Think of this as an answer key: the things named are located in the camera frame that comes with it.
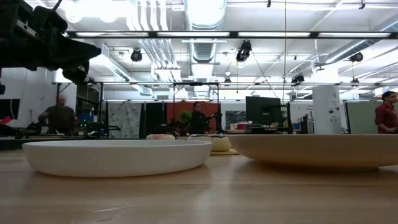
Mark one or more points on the black background workstation frame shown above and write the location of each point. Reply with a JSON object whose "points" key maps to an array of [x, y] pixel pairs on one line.
{"points": [[196, 84]]}

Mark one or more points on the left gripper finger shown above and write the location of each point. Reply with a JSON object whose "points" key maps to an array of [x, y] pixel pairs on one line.
{"points": [[74, 53]]}

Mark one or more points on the green partition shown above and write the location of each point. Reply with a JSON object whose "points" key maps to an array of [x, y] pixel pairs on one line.
{"points": [[360, 116]]}

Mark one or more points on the black computer monitor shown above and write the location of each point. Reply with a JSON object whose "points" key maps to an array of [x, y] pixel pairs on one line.
{"points": [[262, 110]]}

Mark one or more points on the red background object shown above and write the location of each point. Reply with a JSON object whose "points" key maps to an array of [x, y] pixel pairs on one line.
{"points": [[5, 120]]}

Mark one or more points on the orange partition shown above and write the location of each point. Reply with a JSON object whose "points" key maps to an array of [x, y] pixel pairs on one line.
{"points": [[174, 113]]}

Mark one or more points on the small cream object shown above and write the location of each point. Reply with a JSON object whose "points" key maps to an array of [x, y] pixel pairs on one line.
{"points": [[222, 144]]}

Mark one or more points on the black aluminium table frame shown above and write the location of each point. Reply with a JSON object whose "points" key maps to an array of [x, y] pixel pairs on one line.
{"points": [[12, 144]]}

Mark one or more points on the round woven straw placemat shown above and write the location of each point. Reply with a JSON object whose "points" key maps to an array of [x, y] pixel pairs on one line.
{"points": [[228, 152]]}

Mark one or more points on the silver ventilation duct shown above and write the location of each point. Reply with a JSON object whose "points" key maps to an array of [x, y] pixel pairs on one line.
{"points": [[203, 15]]}

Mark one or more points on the white pillar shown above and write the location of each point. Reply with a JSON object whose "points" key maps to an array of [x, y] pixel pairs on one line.
{"points": [[326, 109]]}

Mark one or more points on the person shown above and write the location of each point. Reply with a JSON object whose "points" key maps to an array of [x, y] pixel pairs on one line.
{"points": [[60, 118], [199, 123], [385, 116]]}

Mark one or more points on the grey patterned curtain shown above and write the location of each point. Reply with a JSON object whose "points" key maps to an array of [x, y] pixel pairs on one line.
{"points": [[124, 118]]}

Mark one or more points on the white round plate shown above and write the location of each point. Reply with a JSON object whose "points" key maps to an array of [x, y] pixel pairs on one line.
{"points": [[115, 158]]}

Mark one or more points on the tan wooden bowl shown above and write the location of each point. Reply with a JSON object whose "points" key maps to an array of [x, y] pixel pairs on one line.
{"points": [[311, 149]]}

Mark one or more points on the black hanging spotlight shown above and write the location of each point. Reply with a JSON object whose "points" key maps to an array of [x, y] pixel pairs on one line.
{"points": [[357, 57], [136, 56], [244, 49], [298, 79]]}

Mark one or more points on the small green background plant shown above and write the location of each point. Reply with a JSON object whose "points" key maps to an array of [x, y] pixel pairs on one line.
{"points": [[185, 116]]}

